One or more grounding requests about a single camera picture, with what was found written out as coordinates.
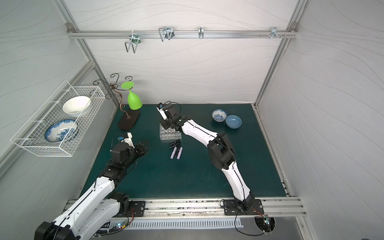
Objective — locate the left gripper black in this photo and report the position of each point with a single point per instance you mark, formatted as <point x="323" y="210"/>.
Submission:
<point x="141" y="148"/>

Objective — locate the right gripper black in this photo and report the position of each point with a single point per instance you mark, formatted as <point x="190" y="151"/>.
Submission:
<point x="165" y="123"/>

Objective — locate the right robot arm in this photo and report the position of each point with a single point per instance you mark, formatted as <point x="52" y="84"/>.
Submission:
<point x="220" y="149"/>

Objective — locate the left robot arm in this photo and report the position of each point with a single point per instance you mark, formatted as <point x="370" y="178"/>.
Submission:
<point x="99" y="203"/>

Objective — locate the clear acrylic lipstick organizer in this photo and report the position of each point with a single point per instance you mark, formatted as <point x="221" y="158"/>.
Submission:
<point x="169" y="134"/>

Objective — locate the lilac lip gloss right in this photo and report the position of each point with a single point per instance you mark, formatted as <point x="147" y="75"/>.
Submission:
<point x="179" y="153"/>

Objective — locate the lilac lip gloss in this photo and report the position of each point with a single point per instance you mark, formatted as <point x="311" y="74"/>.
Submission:
<point x="179" y="153"/>
<point x="173" y="153"/>

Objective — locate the lilac lip gloss left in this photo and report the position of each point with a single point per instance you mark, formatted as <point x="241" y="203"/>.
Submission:
<point x="173" y="153"/>

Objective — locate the green plastic goblet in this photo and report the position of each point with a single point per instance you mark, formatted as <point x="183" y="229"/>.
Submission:
<point x="133" y="99"/>

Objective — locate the blue floral bowl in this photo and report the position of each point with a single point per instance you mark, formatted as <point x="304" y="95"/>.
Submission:
<point x="219" y="115"/>

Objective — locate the light blue bowl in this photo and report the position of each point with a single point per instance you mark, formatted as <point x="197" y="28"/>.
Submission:
<point x="233" y="121"/>

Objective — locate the white bowl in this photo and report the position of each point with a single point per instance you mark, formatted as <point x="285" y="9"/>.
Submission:
<point x="77" y="106"/>

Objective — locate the blue floral plate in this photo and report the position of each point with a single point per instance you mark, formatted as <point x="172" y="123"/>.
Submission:
<point x="63" y="130"/>

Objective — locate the metal double hook left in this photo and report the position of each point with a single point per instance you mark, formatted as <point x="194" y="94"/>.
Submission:
<point x="132" y="43"/>

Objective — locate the metal double hook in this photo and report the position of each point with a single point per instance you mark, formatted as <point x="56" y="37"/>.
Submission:
<point x="166" y="33"/>
<point x="132" y="43"/>

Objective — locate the metal double hook middle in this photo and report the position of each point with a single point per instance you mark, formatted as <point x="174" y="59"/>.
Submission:
<point x="166" y="33"/>

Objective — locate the metal clip hook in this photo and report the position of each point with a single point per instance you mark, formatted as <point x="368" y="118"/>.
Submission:
<point x="201" y="32"/>

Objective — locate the metal hook right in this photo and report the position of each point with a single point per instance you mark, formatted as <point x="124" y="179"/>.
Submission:
<point x="274" y="34"/>

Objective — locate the round floor port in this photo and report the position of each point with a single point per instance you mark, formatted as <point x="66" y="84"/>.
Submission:
<point x="266" y="224"/>

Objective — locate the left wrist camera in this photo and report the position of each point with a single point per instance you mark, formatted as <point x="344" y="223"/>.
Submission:
<point x="126" y="139"/>

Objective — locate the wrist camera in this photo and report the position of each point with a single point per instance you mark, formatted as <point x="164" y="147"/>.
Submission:
<point x="166" y="110"/>
<point x="126" y="139"/>

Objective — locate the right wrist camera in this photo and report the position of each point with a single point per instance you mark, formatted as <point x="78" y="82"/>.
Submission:
<point x="166" y="110"/>

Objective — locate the copper wire stand black base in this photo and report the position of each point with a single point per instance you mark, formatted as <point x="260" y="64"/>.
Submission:
<point x="129" y="117"/>

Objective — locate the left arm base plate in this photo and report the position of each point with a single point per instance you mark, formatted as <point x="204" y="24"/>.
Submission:
<point x="133" y="208"/>

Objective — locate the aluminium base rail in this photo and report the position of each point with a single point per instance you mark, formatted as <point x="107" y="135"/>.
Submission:
<point x="210" y="208"/>

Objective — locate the white wire basket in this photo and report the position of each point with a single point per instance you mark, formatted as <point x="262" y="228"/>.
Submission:
<point x="30" y="136"/>

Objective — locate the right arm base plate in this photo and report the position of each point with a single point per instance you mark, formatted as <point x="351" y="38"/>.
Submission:
<point x="231" y="208"/>

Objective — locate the white cable duct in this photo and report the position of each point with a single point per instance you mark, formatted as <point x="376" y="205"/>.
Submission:
<point x="185" y="224"/>

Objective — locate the aluminium cross rail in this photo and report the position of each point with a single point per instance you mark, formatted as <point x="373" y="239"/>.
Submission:
<point x="179" y="34"/>

